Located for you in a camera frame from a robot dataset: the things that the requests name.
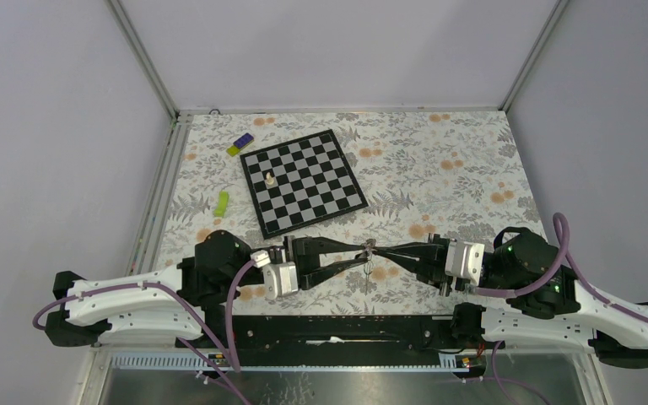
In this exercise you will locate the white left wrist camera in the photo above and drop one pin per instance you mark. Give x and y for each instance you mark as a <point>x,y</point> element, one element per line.
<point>280,275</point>

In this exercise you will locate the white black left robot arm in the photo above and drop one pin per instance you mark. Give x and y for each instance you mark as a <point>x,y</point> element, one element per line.
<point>194,298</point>

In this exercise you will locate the purple yellow toy brick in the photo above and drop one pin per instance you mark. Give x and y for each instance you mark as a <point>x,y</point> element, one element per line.
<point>239,144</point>

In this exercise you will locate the green arch toy block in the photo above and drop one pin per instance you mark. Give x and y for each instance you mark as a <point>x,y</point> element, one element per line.
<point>221,205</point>

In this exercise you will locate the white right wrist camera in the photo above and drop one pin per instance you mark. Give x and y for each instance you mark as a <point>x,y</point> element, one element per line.
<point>464,260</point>

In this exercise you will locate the black grey chessboard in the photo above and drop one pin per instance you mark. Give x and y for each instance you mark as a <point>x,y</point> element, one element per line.
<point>314,183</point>

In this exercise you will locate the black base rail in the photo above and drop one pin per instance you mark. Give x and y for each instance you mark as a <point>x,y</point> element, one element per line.
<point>349,341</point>

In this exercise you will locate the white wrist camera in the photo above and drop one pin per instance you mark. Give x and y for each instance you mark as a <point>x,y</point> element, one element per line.
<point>464,260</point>
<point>280,275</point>

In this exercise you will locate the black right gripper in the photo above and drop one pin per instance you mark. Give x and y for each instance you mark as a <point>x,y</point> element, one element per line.
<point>426,272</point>

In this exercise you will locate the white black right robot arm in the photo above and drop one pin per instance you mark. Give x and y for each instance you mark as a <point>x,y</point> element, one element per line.
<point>538,300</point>

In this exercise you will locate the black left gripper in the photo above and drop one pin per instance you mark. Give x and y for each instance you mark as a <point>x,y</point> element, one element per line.
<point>305,253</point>

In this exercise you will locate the floral table mat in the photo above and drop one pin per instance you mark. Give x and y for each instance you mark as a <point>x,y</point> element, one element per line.
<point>457,174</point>

